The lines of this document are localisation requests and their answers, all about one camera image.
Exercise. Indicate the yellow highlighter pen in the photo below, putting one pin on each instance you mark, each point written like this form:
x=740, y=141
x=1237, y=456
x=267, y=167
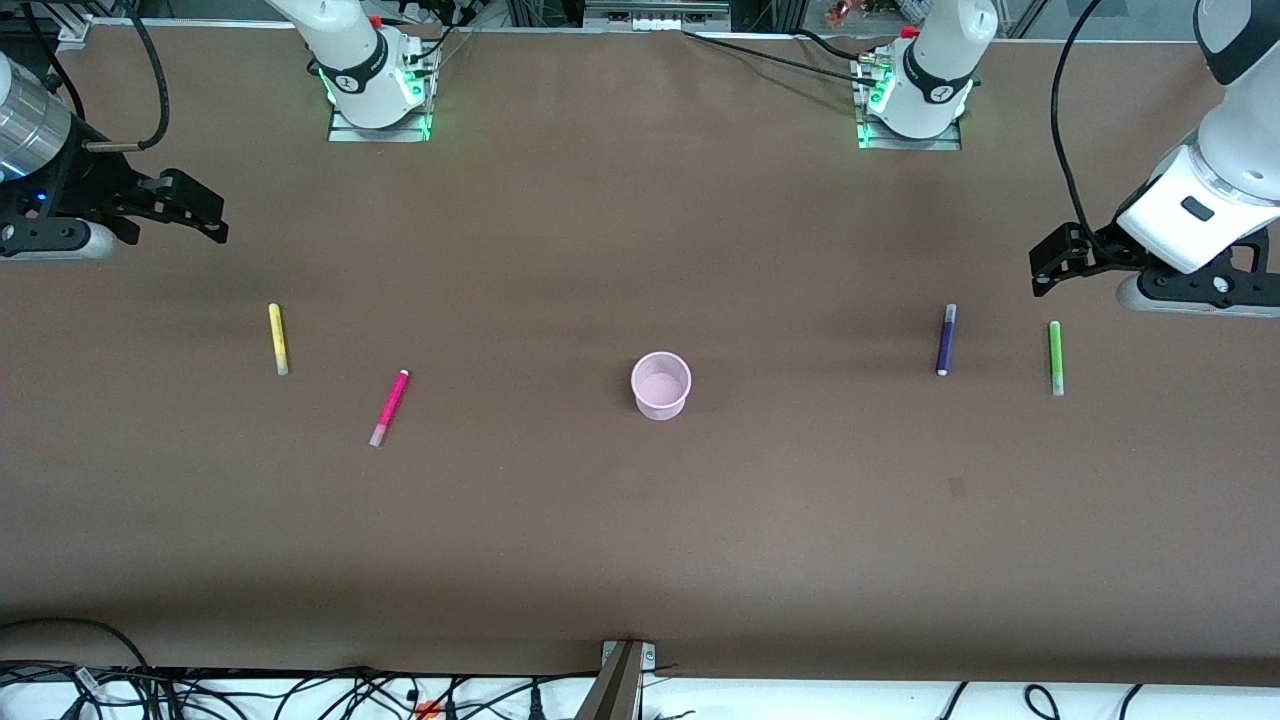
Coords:
x=277, y=338

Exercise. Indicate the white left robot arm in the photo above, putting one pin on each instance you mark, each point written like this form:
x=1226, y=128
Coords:
x=1240, y=150

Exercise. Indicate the silver rack device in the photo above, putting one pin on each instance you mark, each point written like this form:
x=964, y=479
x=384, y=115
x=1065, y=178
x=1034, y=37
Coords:
x=655, y=15

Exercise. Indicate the pink mesh pen holder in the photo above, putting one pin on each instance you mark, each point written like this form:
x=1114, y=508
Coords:
x=660, y=385

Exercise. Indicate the aluminium corner bracket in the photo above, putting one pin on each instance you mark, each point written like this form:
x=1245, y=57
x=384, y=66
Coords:
x=75, y=32

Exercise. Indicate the metal table support beam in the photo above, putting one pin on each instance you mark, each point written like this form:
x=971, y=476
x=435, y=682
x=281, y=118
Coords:
x=612, y=690

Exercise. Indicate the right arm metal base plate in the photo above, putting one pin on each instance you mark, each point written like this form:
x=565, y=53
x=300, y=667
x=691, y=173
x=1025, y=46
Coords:
x=380, y=134

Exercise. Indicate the green highlighter pen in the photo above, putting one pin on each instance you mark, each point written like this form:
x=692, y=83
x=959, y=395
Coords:
x=1055, y=355

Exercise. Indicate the orange background object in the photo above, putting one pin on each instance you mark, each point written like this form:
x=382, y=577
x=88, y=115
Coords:
x=838, y=14

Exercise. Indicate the pink highlighter pen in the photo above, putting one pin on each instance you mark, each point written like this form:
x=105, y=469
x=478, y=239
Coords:
x=390, y=405

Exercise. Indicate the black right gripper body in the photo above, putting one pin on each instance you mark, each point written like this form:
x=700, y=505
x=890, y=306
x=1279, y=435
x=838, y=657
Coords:
x=92, y=188

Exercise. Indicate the purple marker pen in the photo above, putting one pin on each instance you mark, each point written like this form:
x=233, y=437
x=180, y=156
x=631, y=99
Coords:
x=946, y=340

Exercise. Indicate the metal table edge bracket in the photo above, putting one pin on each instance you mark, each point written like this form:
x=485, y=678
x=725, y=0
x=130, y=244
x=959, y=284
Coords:
x=648, y=655

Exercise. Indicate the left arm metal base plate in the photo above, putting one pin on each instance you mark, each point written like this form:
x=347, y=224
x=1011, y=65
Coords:
x=940, y=145

